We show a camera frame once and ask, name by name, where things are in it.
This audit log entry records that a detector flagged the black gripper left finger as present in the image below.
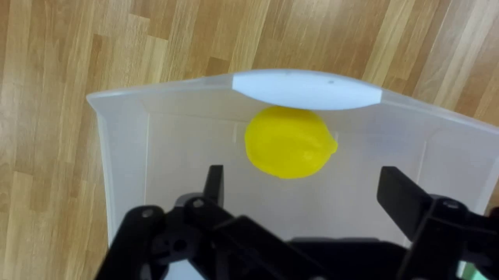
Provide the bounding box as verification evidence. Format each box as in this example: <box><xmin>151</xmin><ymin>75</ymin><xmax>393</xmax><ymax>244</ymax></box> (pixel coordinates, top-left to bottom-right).
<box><xmin>203</xmin><ymin>163</ymin><xmax>225</xmax><ymax>209</ymax></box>

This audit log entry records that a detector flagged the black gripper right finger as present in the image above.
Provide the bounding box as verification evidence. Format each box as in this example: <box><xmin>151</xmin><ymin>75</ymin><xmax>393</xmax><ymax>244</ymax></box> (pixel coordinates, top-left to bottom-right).
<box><xmin>374</xmin><ymin>165</ymin><xmax>433</xmax><ymax>246</ymax></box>

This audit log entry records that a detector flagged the yellow lemon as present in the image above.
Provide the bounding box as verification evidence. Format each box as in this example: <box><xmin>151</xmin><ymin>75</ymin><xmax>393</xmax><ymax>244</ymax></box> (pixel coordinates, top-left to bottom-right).
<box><xmin>243</xmin><ymin>106</ymin><xmax>340</xmax><ymax>182</ymax></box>

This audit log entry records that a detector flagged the translucent plastic drawer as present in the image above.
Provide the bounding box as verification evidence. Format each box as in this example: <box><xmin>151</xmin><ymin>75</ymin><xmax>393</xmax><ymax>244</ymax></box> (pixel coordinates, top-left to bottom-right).
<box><xmin>84</xmin><ymin>69</ymin><xmax>499</xmax><ymax>247</ymax></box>

